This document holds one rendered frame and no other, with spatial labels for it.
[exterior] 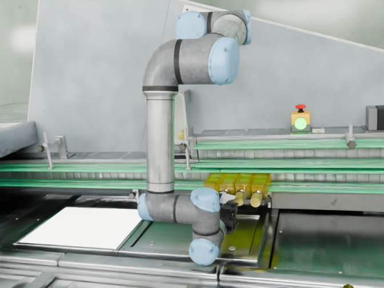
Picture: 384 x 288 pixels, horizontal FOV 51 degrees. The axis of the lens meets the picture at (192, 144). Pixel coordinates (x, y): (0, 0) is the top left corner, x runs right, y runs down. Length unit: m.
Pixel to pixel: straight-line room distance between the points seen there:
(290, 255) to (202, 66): 0.70
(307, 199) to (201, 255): 0.69
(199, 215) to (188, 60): 0.39
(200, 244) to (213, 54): 0.48
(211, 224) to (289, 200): 0.65
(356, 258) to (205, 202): 0.57
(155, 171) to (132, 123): 0.82
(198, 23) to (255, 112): 0.49
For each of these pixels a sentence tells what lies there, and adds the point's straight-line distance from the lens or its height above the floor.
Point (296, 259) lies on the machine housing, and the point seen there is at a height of 1.23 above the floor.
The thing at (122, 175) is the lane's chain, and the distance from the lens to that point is 1.81.
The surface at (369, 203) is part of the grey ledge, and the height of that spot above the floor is 0.88.
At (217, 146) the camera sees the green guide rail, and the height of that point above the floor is 0.95.
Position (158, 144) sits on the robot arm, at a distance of 1.05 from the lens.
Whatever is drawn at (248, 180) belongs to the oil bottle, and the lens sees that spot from 1.47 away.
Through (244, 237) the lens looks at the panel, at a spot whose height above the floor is 1.17.
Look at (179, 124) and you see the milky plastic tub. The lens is 1.76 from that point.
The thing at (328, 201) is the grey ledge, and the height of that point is 0.88.
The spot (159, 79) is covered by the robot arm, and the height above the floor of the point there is 1.44.
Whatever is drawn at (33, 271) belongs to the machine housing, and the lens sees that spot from 1.49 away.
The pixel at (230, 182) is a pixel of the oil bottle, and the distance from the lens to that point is 1.46.
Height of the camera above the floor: 2.39
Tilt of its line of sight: 67 degrees down
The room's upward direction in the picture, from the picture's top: 135 degrees counter-clockwise
